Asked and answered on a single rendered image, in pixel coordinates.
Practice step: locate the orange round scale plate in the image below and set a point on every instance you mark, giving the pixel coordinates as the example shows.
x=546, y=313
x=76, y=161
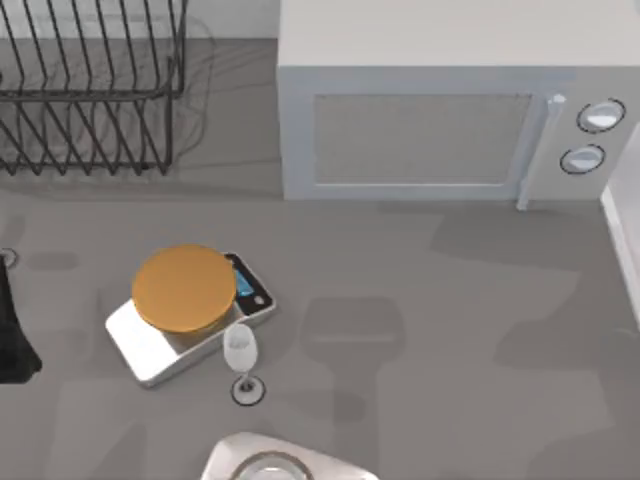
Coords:
x=184, y=289

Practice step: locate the clear wine glass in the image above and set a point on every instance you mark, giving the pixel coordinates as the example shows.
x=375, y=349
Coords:
x=241, y=352

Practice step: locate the white microwave knob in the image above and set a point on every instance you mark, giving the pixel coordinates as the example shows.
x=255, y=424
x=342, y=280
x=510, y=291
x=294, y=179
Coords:
x=581, y=159
x=600, y=116

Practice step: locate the pale microwave oven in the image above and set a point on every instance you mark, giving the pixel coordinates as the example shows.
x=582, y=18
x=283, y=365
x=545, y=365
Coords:
x=450, y=45

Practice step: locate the microwave oven door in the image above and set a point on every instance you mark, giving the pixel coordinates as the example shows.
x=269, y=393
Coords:
x=420, y=140

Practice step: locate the white kitchen scale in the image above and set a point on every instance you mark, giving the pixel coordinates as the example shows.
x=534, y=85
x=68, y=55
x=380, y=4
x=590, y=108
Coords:
x=150, y=345

